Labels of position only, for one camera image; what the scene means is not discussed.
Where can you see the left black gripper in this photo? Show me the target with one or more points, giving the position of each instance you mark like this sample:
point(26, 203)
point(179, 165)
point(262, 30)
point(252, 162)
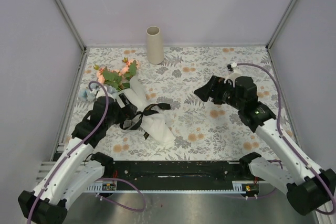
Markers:
point(126, 112)

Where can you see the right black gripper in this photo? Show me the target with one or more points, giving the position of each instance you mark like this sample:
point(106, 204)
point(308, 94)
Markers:
point(217, 84)

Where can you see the black ribbon with gold lettering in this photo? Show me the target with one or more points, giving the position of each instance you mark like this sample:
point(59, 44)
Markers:
point(153, 123)

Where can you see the artificial flower bouquet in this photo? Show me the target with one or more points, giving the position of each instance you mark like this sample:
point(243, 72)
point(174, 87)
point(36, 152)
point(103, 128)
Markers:
point(112, 80)

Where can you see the white wrapping paper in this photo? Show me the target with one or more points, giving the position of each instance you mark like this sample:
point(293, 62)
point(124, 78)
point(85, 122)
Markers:
point(134, 95)

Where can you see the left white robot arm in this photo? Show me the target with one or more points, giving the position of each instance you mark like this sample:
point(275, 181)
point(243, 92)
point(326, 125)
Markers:
point(78, 166)

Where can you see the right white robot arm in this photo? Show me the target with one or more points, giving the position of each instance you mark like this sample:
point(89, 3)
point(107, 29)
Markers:
point(306, 184)

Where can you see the beige ceramic vase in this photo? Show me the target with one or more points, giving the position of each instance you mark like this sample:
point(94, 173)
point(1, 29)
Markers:
point(154, 45)

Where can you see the floral patterned table mat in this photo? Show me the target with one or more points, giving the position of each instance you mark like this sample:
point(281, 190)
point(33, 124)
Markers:
point(203, 131)

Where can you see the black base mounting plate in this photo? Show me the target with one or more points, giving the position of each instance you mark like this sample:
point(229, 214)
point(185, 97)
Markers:
point(184, 171)

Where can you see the white slotted cable duct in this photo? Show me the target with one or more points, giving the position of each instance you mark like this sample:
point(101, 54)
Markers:
point(173, 186)

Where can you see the aluminium frame rail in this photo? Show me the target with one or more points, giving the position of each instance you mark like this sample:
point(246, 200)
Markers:
point(75, 84)

